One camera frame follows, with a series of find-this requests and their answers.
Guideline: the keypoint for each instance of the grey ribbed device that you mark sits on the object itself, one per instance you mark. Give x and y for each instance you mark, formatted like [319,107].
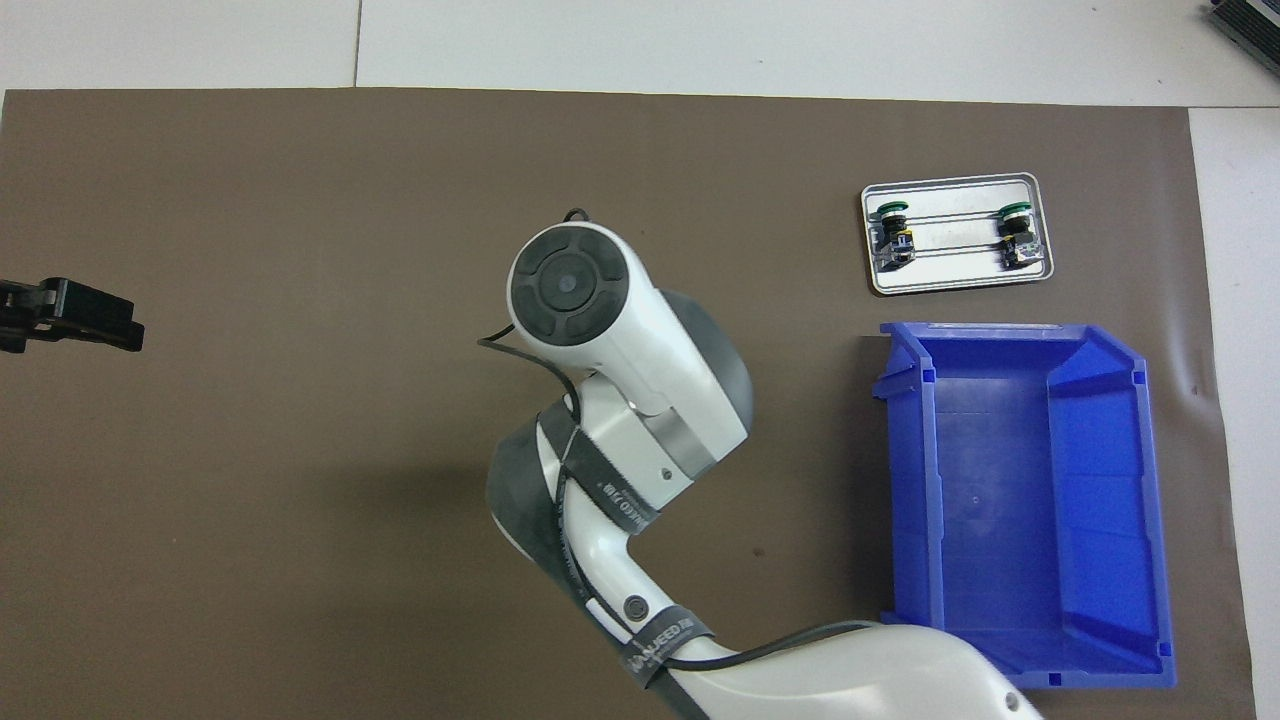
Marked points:
[1250,22]

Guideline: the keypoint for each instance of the grey metal tray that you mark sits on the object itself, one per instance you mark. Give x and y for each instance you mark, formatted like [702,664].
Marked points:
[955,270]

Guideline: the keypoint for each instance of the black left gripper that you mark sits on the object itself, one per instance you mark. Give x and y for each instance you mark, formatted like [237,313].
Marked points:
[14,320]

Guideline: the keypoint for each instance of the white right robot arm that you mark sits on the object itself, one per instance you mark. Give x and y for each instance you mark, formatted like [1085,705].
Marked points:
[640,340]

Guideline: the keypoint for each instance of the blue plastic storage bin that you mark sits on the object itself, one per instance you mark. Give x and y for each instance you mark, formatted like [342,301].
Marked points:
[1000,500]

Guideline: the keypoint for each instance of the brown table mat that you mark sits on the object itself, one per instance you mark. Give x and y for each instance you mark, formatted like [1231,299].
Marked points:
[300,500]

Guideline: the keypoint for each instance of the green push button switch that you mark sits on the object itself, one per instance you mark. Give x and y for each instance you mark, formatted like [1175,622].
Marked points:
[893,235]
[1020,235]

